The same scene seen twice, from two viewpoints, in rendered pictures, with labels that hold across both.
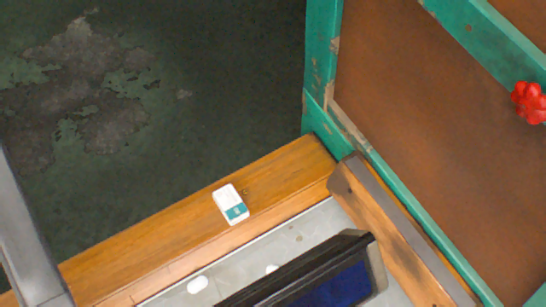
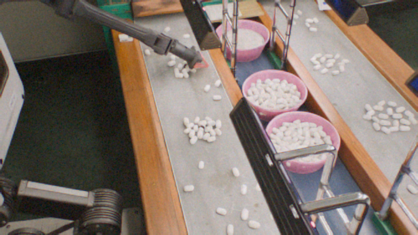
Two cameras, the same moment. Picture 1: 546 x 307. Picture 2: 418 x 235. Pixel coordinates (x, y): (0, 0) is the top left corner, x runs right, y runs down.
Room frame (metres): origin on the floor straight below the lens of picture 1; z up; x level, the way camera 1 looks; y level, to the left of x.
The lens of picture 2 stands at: (-0.39, 1.63, 1.88)
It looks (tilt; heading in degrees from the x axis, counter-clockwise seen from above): 43 degrees down; 286
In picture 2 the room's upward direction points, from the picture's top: straight up
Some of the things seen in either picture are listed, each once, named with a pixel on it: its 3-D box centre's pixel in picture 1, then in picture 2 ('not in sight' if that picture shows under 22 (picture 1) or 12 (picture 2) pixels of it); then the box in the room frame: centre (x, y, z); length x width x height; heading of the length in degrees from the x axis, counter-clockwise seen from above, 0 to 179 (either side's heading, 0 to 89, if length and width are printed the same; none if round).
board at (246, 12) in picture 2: not in sight; (229, 11); (0.08, -0.31, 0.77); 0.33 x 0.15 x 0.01; 31
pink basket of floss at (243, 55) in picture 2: not in sight; (241, 41); (-0.03, -0.12, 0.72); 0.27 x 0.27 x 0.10
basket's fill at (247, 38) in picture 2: not in sight; (241, 44); (-0.03, -0.12, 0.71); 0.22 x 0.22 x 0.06
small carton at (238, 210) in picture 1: (230, 204); (125, 37); (0.49, 0.07, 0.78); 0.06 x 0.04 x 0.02; 31
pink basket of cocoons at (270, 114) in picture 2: not in sight; (273, 97); (-0.26, 0.26, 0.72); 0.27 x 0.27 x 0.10
